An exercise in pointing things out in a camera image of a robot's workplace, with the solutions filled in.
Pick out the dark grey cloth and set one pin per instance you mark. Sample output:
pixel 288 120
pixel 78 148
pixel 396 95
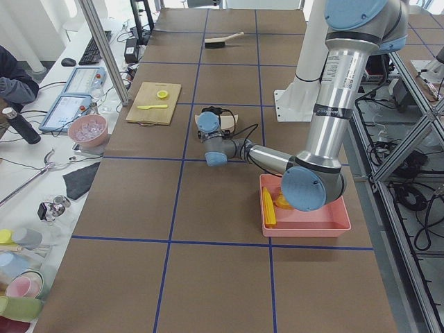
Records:
pixel 79 182

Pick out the aluminium frame post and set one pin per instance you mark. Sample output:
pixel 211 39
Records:
pixel 96 29

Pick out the person dark sleeve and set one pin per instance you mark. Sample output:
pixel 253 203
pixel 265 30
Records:
pixel 17 87

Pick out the yellow plastic toy knife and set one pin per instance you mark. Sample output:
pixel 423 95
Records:
pixel 148 107

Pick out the beige plastic dustpan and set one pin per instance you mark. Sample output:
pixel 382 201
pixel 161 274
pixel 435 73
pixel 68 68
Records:
pixel 229 121

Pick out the blue teach pendant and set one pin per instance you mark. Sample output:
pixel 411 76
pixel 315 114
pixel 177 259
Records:
pixel 83 80
pixel 65 109

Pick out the bamboo cutting board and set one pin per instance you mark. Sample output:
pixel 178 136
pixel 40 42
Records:
pixel 147 96

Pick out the yellow toy lemon slice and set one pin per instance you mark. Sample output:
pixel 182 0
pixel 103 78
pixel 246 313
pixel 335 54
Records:
pixel 162 94

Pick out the pink bowl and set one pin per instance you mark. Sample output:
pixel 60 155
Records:
pixel 89 130

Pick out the blue teach pendant far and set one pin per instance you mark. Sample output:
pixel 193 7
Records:
pixel 83 80

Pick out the black water bottle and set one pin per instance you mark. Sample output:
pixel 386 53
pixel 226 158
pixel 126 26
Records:
pixel 21 125

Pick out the pink plastic bin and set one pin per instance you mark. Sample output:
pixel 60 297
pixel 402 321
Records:
pixel 329 221

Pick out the pink cup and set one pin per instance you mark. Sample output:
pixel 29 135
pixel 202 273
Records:
pixel 29 284

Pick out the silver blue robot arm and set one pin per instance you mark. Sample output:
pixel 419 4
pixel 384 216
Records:
pixel 312 178

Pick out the black computer mouse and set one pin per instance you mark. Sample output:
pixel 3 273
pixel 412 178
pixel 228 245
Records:
pixel 68 62

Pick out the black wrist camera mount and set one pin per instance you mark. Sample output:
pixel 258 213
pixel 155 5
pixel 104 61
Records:
pixel 215 110

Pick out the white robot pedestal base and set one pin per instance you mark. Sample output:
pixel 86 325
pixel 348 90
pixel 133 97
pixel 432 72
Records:
pixel 296 102

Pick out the brown toy potato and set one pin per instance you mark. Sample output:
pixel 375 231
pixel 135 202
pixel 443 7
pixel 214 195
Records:
pixel 282 203

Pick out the yellow toy corn cob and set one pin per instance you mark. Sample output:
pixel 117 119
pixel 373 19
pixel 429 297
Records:
pixel 268 209

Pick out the green cup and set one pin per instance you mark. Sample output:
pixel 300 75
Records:
pixel 21 309

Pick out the black keyboard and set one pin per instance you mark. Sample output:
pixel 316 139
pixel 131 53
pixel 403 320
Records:
pixel 91 55

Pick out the beige brush black bristles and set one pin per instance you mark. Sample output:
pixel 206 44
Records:
pixel 220 42

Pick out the blue teach pendant near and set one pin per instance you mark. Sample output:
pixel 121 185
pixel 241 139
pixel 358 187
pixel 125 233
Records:
pixel 65 109

